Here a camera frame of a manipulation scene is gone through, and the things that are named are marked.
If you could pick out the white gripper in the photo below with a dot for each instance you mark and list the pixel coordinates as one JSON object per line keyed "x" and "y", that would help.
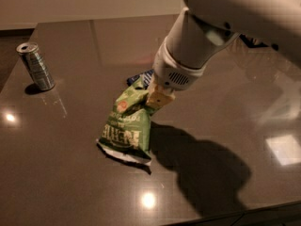
{"x": 171, "y": 72}

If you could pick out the green jalapeno chip bag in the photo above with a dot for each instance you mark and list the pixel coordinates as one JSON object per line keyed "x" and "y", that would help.
{"x": 126, "y": 134}

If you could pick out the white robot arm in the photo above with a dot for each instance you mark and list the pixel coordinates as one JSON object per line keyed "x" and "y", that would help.
{"x": 205, "y": 27}

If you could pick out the blue rxbar blueberry bar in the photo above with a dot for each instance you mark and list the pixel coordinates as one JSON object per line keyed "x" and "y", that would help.
{"x": 145, "y": 76}

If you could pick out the silver drink can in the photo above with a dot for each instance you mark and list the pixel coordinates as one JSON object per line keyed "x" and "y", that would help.
{"x": 35, "y": 64}

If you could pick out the black wire basket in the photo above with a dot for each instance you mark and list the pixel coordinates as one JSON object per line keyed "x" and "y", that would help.
{"x": 251, "y": 42}

